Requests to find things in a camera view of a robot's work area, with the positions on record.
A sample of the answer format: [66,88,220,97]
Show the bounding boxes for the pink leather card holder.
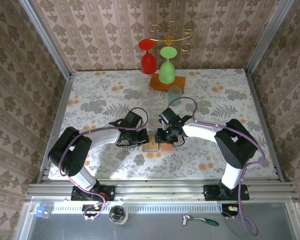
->
[141,134,175,154]

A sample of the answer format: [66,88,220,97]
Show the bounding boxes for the clear acrylic tray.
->
[147,102,171,129]

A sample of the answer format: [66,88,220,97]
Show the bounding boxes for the floral table cover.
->
[47,68,278,180]

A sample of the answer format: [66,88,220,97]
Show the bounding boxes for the frosted teal tumbler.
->
[167,85,183,107]

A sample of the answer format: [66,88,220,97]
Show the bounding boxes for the clear glass tumbler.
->
[139,86,156,107]

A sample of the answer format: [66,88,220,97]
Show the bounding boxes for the orange wooden rack base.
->
[148,73,187,95]

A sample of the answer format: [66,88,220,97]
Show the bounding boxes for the green wine glass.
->
[158,46,178,85]

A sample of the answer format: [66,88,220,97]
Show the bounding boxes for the red wine glass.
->
[138,38,158,75]

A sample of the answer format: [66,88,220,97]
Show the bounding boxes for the round glass jar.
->
[108,205,129,225]

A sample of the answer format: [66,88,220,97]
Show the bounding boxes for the blue plastic connector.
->
[35,205,52,219]

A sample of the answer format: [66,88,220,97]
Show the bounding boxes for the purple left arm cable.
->
[57,106,150,222]

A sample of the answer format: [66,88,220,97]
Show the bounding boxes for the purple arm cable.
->
[57,106,150,222]
[161,96,266,237]

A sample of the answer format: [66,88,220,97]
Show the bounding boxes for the aluminium mounting rail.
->
[26,181,298,203]

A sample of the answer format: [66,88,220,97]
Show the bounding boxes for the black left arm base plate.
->
[70,184,116,202]

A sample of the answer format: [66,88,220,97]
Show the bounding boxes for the white slotted cable duct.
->
[51,203,223,215]

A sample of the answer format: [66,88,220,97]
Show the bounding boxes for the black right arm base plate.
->
[203,184,250,202]

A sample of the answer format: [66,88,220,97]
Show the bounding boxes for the aluminium table side rail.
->
[244,69,285,181]
[36,71,76,185]

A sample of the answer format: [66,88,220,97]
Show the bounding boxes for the green handled ratchet wrench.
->
[181,213,220,227]

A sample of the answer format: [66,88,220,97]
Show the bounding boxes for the gold wire glass rack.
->
[148,20,195,53]

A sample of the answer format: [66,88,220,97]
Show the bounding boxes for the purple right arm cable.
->
[161,96,266,237]

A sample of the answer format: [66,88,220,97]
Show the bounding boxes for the aluminium frame post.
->
[18,0,76,81]
[244,0,295,73]

